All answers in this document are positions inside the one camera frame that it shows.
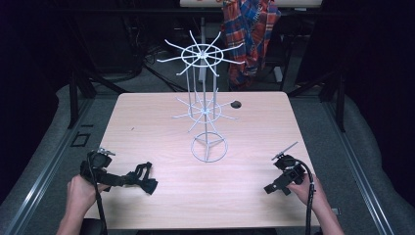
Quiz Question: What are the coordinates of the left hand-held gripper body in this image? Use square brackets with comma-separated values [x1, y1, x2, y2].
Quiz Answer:
[79, 147, 116, 186]

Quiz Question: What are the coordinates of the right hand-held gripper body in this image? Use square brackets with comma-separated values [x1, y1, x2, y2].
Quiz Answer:
[271, 141, 308, 190]

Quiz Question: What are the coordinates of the black bow tie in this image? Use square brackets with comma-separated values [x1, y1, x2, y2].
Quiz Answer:
[124, 161, 160, 196]

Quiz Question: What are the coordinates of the person's right hand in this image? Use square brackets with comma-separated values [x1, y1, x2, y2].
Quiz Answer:
[287, 173, 329, 214]

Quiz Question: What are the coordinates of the person's left hand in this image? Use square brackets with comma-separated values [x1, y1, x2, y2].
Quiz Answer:
[66, 173, 112, 217]

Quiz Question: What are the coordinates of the black metal stand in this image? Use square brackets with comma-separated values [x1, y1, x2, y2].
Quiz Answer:
[66, 62, 128, 130]
[287, 68, 347, 133]

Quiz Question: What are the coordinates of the plaid cloth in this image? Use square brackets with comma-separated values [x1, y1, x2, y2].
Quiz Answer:
[220, 0, 282, 92]

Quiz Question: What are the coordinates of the left hand-held gripper cable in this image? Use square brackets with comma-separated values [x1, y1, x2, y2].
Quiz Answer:
[86, 152, 110, 235]

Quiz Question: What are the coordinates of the hand-held gripper cable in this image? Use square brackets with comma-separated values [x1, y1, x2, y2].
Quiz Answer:
[86, 152, 110, 235]
[292, 158, 317, 235]

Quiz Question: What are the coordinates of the right hand-held gripper cable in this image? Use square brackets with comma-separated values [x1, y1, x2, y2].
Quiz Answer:
[292, 158, 317, 235]

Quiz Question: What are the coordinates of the metal floor rail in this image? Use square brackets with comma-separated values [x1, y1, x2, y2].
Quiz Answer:
[4, 97, 96, 235]
[321, 100, 397, 235]

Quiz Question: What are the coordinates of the white wire display rack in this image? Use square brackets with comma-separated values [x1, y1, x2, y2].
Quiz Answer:
[156, 29, 247, 164]

